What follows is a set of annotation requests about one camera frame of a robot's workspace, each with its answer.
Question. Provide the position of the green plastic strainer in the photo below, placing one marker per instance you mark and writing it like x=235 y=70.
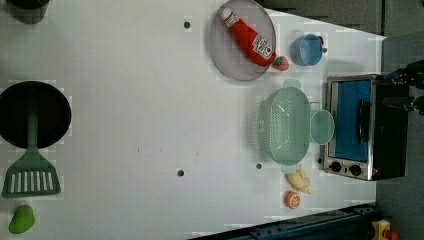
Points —
x=282 y=126

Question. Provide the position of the grey round plate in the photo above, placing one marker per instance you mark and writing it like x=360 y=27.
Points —
x=228 y=56

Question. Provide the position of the red ketchup bottle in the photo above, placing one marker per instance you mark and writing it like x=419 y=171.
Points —
x=256 y=47

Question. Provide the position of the red toy strawberry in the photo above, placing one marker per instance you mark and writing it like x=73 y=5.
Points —
x=281 y=63

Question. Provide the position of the yellow toy banana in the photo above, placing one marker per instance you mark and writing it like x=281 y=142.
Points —
x=299 y=181

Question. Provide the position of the orange toy slice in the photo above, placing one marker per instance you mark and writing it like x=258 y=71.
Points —
x=292 y=200

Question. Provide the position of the blue cup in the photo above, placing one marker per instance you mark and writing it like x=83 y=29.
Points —
x=307 y=50

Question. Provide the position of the silver black toaster oven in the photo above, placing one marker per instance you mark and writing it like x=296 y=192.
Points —
x=370 y=137

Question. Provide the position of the black frying pan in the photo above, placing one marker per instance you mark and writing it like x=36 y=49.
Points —
x=53 y=109

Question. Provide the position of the green slotted spatula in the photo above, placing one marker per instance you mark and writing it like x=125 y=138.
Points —
x=31 y=175

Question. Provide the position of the yellow red toy block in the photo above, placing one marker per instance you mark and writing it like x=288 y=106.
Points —
x=383 y=231

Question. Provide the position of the black cup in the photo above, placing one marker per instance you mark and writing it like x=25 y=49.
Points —
x=28 y=11

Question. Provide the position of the green toy avocado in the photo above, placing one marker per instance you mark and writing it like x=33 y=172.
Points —
x=22 y=220

